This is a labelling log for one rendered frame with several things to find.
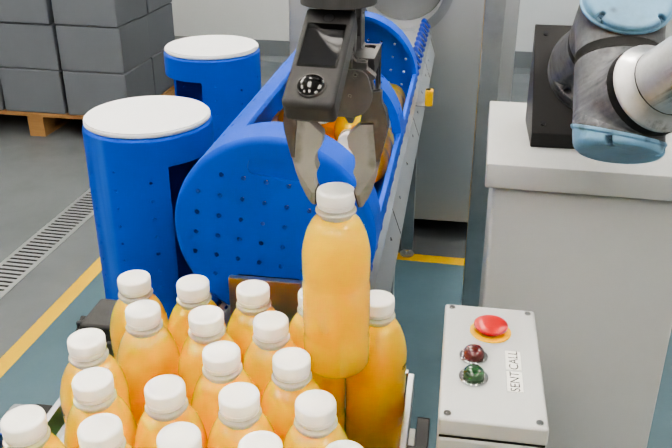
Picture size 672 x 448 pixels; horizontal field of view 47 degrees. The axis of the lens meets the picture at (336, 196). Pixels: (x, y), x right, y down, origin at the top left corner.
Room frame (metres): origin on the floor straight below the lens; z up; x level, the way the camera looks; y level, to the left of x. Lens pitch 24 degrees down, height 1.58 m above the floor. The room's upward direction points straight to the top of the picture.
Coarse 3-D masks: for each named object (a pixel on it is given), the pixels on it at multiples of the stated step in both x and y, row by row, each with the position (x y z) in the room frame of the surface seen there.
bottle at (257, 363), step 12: (252, 336) 0.72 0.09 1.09; (288, 336) 0.72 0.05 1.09; (252, 348) 0.71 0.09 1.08; (264, 348) 0.70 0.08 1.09; (276, 348) 0.70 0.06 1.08; (252, 360) 0.70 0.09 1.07; (264, 360) 0.69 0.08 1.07; (252, 372) 0.69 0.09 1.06; (264, 372) 0.69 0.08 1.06; (264, 384) 0.68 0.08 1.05
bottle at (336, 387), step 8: (296, 320) 0.77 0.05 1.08; (296, 328) 0.76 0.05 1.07; (296, 336) 0.75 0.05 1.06; (296, 344) 0.75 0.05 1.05; (312, 376) 0.74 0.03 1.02; (320, 376) 0.74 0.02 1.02; (320, 384) 0.74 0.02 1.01; (328, 384) 0.74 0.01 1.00; (336, 384) 0.75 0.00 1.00; (344, 384) 0.77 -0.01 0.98; (336, 392) 0.75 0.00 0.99; (344, 392) 0.77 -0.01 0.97; (336, 400) 0.75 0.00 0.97; (344, 400) 0.77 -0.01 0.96; (344, 416) 0.77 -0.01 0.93; (344, 424) 0.77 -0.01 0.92
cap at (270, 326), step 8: (264, 312) 0.73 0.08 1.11; (272, 312) 0.73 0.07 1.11; (280, 312) 0.73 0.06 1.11; (256, 320) 0.72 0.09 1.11; (264, 320) 0.72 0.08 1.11; (272, 320) 0.72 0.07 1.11; (280, 320) 0.72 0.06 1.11; (288, 320) 0.72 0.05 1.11; (256, 328) 0.71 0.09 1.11; (264, 328) 0.70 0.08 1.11; (272, 328) 0.70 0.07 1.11; (280, 328) 0.70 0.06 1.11; (288, 328) 0.72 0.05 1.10; (256, 336) 0.71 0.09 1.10; (264, 336) 0.70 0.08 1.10; (272, 336) 0.70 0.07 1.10; (280, 336) 0.70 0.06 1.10
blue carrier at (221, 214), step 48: (384, 48) 1.80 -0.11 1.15; (384, 96) 1.34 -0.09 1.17; (240, 144) 0.96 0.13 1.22; (336, 144) 0.99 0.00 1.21; (192, 192) 0.97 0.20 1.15; (240, 192) 0.96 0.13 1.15; (288, 192) 0.95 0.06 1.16; (384, 192) 1.07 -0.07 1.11; (192, 240) 0.97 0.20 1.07; (240, 240) 0.96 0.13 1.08; (288, 240) 0.95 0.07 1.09
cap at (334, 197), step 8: (328, 184) 0.72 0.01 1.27; (336, 184) 0.72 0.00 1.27; (344, 184) 0.72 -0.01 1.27; (320, 192) 0.70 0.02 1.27; (328, 192) 0.70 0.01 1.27; (336, 192) 0.70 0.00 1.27; (344, 192) 0.70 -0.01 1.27; (352, 192) 0.70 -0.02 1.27; (320, 200) 0.70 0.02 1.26; (328, 200) 0.69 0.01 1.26; (336, 200) 0.69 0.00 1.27; (344, 200) 0.69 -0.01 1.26; (352, 200) 0.70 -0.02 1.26; (320, 208) 0.70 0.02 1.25; (328, 208) 0.69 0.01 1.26; (336, 208) 0.69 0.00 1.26; (344, 208) 0.69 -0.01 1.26; (352, 208) 0.70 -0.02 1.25
